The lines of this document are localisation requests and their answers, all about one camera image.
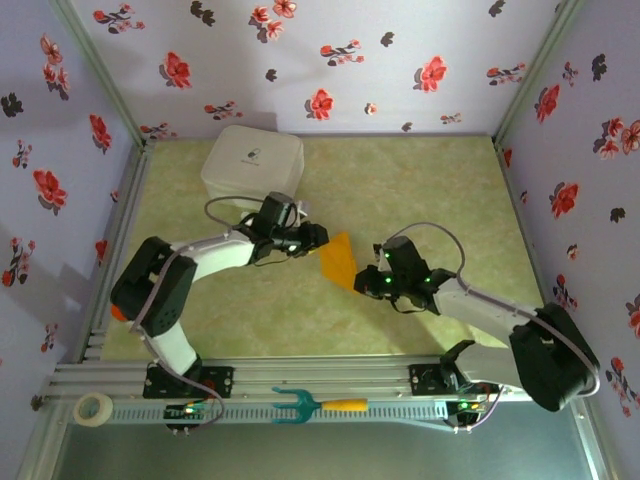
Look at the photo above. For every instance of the orange-capped clear bottle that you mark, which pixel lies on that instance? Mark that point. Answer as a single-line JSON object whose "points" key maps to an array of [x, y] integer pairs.
{"points": [[116, 312]]}

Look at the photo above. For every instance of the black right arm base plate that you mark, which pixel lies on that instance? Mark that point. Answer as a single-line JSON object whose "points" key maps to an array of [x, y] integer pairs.
{"points": [[422, 380]]}

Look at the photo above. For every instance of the white tape roll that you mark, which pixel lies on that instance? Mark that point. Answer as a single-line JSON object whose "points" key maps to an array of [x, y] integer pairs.
{"points": [[92, 410]]}

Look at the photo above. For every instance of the orange square paper sheet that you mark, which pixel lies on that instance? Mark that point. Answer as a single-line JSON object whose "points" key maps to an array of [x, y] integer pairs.
{"points": [[337, 260]]}

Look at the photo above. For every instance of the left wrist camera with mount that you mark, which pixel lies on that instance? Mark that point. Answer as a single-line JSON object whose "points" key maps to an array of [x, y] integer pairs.
{"points": [[301, 210]]}

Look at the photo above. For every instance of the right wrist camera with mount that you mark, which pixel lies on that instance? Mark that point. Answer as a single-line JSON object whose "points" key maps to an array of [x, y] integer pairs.
{"points": [[378, 249]]}

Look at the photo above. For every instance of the aluminium corner post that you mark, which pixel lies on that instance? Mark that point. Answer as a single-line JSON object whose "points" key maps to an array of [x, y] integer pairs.
{"points": [[95, 65], [540, 65]]}

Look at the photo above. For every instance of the aluminium mounting rail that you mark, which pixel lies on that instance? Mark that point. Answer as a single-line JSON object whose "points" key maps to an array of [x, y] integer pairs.
{"points": [[320, 375]]}

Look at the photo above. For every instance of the aluminium side rail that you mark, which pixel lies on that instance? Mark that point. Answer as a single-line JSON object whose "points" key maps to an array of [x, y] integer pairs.
{"points": [[513, 190], [136, 190]]}

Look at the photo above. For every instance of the white plastic lidded box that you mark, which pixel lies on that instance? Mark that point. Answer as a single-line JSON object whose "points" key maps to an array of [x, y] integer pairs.
{"points": [[250, 165]]}

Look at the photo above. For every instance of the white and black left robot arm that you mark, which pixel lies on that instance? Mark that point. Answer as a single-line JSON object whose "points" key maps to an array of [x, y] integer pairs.
{"points": [[220, 252]]}

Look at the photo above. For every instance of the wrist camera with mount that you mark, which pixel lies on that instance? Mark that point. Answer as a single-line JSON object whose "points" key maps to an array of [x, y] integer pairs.
{"points": [[301, 210], [378, 249]]}

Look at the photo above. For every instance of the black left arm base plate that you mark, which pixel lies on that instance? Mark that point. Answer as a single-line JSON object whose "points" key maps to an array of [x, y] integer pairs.
{"points": [[220, 380]]}

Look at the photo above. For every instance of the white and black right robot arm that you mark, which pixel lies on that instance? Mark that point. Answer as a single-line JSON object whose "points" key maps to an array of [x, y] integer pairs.
{"points": [[480, 310]]}

